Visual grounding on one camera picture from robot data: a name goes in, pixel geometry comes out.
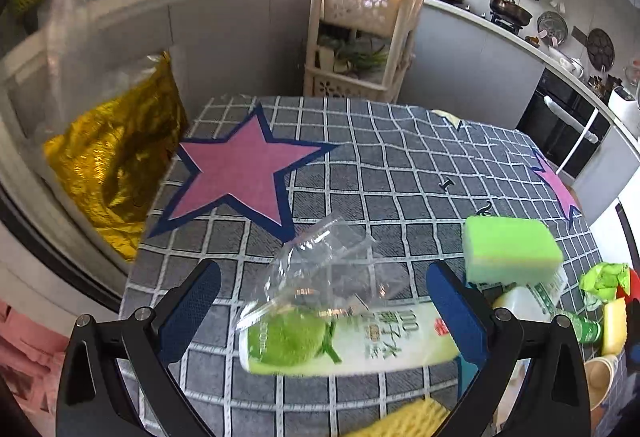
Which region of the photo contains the green sponge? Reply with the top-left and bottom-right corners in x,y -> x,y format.
462,216 -> 564,285

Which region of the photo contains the green cap plastic bottle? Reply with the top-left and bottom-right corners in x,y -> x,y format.
492,284 -> 602,344

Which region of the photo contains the cream plastic shelf rack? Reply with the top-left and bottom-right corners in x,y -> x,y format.
304,0 -> 424,103

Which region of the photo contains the gold foil bag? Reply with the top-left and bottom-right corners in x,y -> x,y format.
42,52 -> 189,264

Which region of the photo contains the paper cup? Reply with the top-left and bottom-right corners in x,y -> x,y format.
585,355 -> 617,411

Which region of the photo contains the green wrapper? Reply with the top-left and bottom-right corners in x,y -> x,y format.
579,263 -> 631,304

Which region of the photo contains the crushed clear plastic bottle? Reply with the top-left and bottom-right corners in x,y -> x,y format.
234,214 -> 409,331

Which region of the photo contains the grey checked tablecloth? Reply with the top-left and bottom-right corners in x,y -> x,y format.
120,97 -> 600,436

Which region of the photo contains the yellow ridged sponge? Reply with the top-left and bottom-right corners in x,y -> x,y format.
347,398 -> 449,437

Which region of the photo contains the black built-in oven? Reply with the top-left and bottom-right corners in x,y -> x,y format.
518,70 -> 610,178

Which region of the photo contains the white green drink bottle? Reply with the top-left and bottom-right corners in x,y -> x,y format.
239,303 -> 459,377

